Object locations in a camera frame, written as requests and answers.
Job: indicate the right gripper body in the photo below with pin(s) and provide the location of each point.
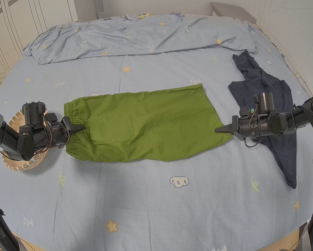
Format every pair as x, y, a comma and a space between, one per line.
250, 127

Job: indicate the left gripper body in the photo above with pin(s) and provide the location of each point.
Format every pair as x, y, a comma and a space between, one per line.
51, 138

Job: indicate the green shorts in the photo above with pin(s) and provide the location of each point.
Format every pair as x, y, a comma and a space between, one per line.
159, 124

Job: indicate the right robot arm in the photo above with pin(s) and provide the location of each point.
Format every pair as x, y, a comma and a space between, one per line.
295, 118

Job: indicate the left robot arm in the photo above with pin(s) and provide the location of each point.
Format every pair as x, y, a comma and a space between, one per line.
12, 140

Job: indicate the round woven basket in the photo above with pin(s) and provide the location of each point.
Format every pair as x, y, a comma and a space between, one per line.
22, 165

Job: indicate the dark blue garment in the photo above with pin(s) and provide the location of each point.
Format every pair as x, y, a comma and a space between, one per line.
250, 74

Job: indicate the bed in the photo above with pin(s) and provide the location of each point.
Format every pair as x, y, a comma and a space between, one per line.
156, 192

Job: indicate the grey bedside table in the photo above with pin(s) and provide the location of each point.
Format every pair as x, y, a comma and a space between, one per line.
232, 10

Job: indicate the pale blue quilt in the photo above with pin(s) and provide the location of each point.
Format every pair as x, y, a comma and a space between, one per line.
119, 40

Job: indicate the white wardrobe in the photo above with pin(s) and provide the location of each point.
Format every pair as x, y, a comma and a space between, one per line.
15, 14

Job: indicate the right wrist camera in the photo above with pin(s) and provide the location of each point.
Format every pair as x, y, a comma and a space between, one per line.
244, 112

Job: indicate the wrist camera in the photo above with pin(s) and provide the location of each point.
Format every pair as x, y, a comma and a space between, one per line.
51, 118
244, 112

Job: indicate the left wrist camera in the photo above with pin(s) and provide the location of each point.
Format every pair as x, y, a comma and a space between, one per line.
51, 118

